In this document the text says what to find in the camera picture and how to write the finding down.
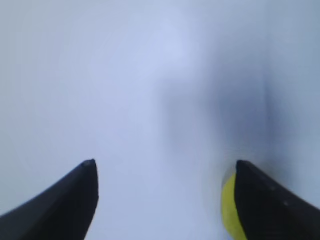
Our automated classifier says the yellow-green lemon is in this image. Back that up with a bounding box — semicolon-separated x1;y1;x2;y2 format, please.
221;173;247;240

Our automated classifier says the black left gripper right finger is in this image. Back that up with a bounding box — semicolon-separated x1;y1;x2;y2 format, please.
234;160;320;240

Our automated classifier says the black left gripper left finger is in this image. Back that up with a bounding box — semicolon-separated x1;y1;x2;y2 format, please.
0;159;99;240

